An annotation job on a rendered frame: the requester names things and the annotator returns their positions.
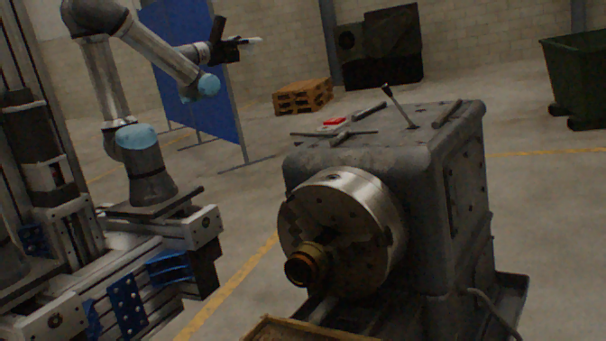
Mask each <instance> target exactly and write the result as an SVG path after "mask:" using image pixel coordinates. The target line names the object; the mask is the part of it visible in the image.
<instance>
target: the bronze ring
mask: <svg viewBox="0 0 606 341"><path fill-rule="evenodd" d="M324 248H325V247H324V246H323V245H321V244H319V243H310V242H303V243H300V244H299V245H298V246H297V247H296V249H295V251H294V252H293V253H291V254H290V255H289V258H288V259H287V260H286V262H285V263H284V267H283V270H284V273H285V276H286V277H287V279H288V280H289V282H291V283H293V284H294V285H296V286H298V287H300V288H306V287H307V286H309V285H310V284H311V283H313V282H315V281H317V280H318V279H319V278H322V277H324V276H326V275H327V273H328V271H329V267H330V264H329V259H328V257H327V255H326V252H325V251H324V250H323V249H324Z"/></svg>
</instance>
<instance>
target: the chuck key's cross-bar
mask: <svg viewBox="0 0 606 341"><path fill-rule="evenodd" d="M340 133H341V132H336V133H317V132H290V133H289V135H310V136H337V135H338V134H340ZM348 133H349V135H355V134H377V133H378V129H372V130H361V131H349V132H348Z"/></svg>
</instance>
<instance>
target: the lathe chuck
mask: <svg viewBox="0 0 606 341"><path fill-rule="evenodd" d="M329 176H338V177H339V179H338V180H327V179H326V178H327V177H329ZM291 193H293V194H294V195H295V197H296V198H297V199H298V200H299V201H300V202H301V203H302V204H303V207H304V208H305V209H306V210H307V211H308V212H309V213H310V214H311V216H312V217H313V218H314V219H315V220H316V221H317V222H318V223H319V224H320V225H321V226H326V227H325V228H324V229H325V230H324V231H322V232H321V233H320V234H319V235H318V237H317V238H315V239H314V240H313V241H312V242H311V243H319V244H321V245H323V246H327V245H328V244H330V242H332V241H333V240H334V239H335V238H336V236H335V233H334V232H333V230H332V227H333V228H334V229H336V230H337V231H338V232H339V233H340V234H341V235H347V234H358V235H360V234H361V233H374V232H383V231H385V230H386V228H385V226H386V227H387V228H388V232H389V236H390V240H391V242H390V245H388V246H387V247H381V248H379V249H378V251H377V252H376V253H375V254H374V255H373V256H356V257H355V258H354V259H353V260H352V261H341V262H340V263H339V264H338V265H337V266H332V271H331V275H330V281H329V285H328V291H327V295H330V296H333V297H336V298H339V299H347V300H352V299H359V298H363V297H366V296H368V295H370V294H372V293H373V292H375V291H376V290H378V289H379V288H380V286H381V285H382V284H383V283H384V281H385V280H386V279H387V277H388V276H389V274H390V273H391V272H392V270H393V269H394V268H395V266H396V265H397V264H398V262H399V258H400V256H401V253H402V249H403V230H402V225H401V222H400V220H399V216H398V213H397V211H396V210H395V208H394V206H393V205H392V204H391V202H390V200H389V199H388V197H387V196H386V195H385V194H384V193H383V192H381V191H380V190H379V189H378V188H377V187H376V186H374V185H373V184H372V183H370V182H369V181H368V180H366V179H364V178H362V177H360V176H358V175H355V174H352V173H351V172H349V171H345V170H326V171H321V172H319V173H318V174H317V175H315V176H313V177H311V178H310V179H308V180H307V181H305V182H304V183H302V184H301V185H299V186H298V187H297V188H295V189H293V190H292V191H291ZM291 193H290V194H289V195H288V197H289V196H290V195H291ZM286 199H287V198H284V199H283V200H282V202H281V203H280V208H279V212H278V215H277V232H278V238H279V241H280V246H281V249H282V251H283V252H284V254H285V256H286V258H287V259H288V258H289V255H290V254H291V253H293V252H294V251H295V249H296V248H295V247H294V246H293V245H291V244H290V243H291V242H293V241H294V240H295V238H294V237H293V236H291V234H290V233H289V232H288V231H287V229H288V228H289V227H290V225H289V223H288V222H287V221H286V220H285V219H284V218H283V217H282V215H281V214H280V212H281V210H282V209H283V208H285V207H286V204H287V203H286V202H285V200H286Z"/></svg>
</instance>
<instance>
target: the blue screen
mask: <svg viewBox="0 0 606 341"><path fill-rule="evenodd" d="M135 11H136V14H137V18H138V22H140V23H142V24H143V25H144V26H145V27H147V28H148V29H149V30H151V31H152V32H154V33H155V34H156V35H158V36H159V37H161V38H162V39H163V40H164V41H165V42H166V43H168V44H169V45H170V46H171V47H172V48H174V47H179V46H185V45H190V44H194V43H199V42H206V41H209V37H210V33H211V30H212V26H213V23H214V20H215V17H216V14H215V9H214V5H213V1H211V0H157V1H155V2H154V3H152V4H150V5H148V6H146V7H145V8H143V9H142V10H140V11H139V9H135ZM150 63H151V69H152V73H153V76H154V79H156V82H157V86H158V90H159V93H160V97H161V102H162V106H163V109H164V113H165V117H166V120H167V124H168V127H169V130H168V131H164V132H161V133H157V135H159V134H165V133H168V132H171V131H175V130H179V129H182V128H186V127H190V128H193V129H195V131H196V135H197V140H198V143H196V144H193V145H190V146H187V147H184V148H180V149H177V151H178V152H180V151H183V150H186V149H189V148H192V147H196V146H199V145H202V144H206V143H208V142H212V141H214V140H217V139H224V140H227V141H229V142H232V143H234V144H237V145H240V146H241V149H242V153H243V160H244V163H241V164H238V165H235V166H233V167H229V168H226V169H223V170H218V171H217V174H218V175H220V174H223V172H226V171H232V170H235V169H238V168H241V167H243V166H246V165H249V164H252V163H255V162H257V161H263V160H267V159H269V158H272V157H275V156H276V154H274V153H273V154H270V155H267V156H264V157H261V158H258V159H255V160H252V161H249V159H248V155H247V151H246V147H245V143H244V138H243V131H242V127H241V123H240V119H239V115H238V110H237V106H236V102H235V98H234V91H233V89H232V87H231V82H230V78H229V74H228V70H227V66H226V64H219V65H216V66H215V67H208V66H207V64H203V65H199V66H197V67H199V68H200V69H202V70H203V71H204V72H205V73H210V74H213V75H215V76H217V77H218V78H219V80H220V84H221V88H220V91H219V93H218V94H217V95H216V96H215V97H210V98H205V97H202V99H201V100H200V101H198V102H196V103H191V104H183V103H182V101H181V98H180V95H179V92H178V88H177V84H176V80H175V78H173V77H172V76H171V75H169V74H168V73H166V72H165V71H164V70H162V69H160V68H159V67H158V66H155V64H154V63H153V62H151V61H150ZM170 121H172V122H174V123H178V124H183V125H185V126H182V127H179V128H174V129H171V125H170ZM199 131H200V132H204V133H207V134H211V135H213V136H216V138H213V139H209V140H206V141H201V137H200V133H199Z"/></svg>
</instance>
